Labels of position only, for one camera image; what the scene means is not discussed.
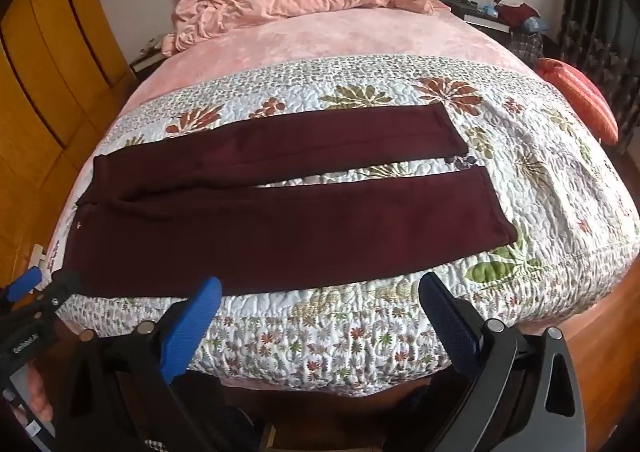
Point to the white chair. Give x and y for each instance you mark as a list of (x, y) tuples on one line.
[(39, 258)]

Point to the dark red cloth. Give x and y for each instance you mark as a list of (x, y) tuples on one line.
[(517, 9)]

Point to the maroon pants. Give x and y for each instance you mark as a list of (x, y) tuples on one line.
[(300, 232)]

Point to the dark patterned curtain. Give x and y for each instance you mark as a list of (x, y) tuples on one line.
[(600, 22)]

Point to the orange striped cushion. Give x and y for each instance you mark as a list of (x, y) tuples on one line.
[(580, 92)]

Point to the cluttered bedside table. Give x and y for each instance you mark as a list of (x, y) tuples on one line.
[(475, 14)]

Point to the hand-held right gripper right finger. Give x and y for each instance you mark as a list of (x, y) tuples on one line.
[(450, 327)]

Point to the dark bedside table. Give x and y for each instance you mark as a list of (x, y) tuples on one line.
[(145, 59)]

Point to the blue plastic bag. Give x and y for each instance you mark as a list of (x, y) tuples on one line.
[(534, 24)]

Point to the orange wooden wardrobe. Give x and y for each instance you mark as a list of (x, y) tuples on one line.
[(45, 57)]

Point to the person's left hand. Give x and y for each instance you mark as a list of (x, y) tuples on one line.
[(40, 394)]

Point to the floral quilted bedspread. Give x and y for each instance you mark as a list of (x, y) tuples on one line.
[(525, 182)]

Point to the plaid cloth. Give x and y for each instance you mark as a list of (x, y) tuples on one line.
[(527, 46)]

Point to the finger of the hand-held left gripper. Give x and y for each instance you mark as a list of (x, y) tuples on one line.
[(25, 282), (62, 288)]

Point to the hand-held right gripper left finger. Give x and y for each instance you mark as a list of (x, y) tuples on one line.
[(192, 327)]

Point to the pink bed sheet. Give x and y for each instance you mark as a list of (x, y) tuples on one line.
[(350, 37)]

